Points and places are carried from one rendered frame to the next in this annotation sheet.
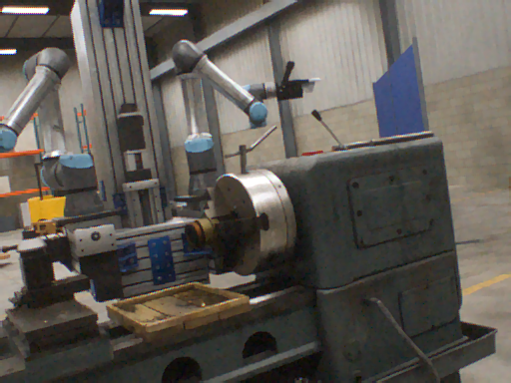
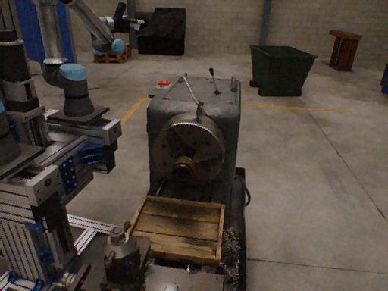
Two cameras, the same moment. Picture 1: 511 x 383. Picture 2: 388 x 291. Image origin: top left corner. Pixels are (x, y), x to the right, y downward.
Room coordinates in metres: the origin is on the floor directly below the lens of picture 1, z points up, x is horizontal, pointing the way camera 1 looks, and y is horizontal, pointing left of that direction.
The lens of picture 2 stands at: (1.03, 0.90, 1.68)
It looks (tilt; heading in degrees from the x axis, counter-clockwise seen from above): 27 degrees down; 308
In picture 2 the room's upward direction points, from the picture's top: 2 degrees clockwise
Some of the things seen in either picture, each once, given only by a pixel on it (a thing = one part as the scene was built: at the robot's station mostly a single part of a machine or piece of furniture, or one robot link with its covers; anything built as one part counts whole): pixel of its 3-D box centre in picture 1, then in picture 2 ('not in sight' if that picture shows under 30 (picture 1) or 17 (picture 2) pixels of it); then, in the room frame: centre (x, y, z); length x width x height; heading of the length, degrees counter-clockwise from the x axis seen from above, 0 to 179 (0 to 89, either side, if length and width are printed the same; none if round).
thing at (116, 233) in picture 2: (28, 231); (117, 233); (1.49, 0.61, 1.17); 0.04 x 0.04 x 0.03
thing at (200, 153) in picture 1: (200, 153); (73, 79); (2.34, 0.19, 1.33); 0.13 x 0.12 x 0.14; 3
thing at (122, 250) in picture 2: (30, 243); (118, 242); (1.49, 0.61, 1.13); 0.08 x 0.08 x 0.03
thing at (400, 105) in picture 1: (399, 145); (32, 23); (8.25, -2.24, 1.18); 4.12 x 0.80 x 2.35; 174
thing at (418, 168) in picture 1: (344, 206); (197, 121); (1.94, -0.31, 1.06); 0.59 x 0.48 x 0.39; 120
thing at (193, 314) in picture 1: (175, 307); (176, 226); (1.59, 0.27, 0.89); 0.36 x 0.30 x 0.04; 30
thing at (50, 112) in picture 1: (52, 122); not in sight; (2.23, 0.74, 1.54); 0.15 x 0.12 x 0.55; 45
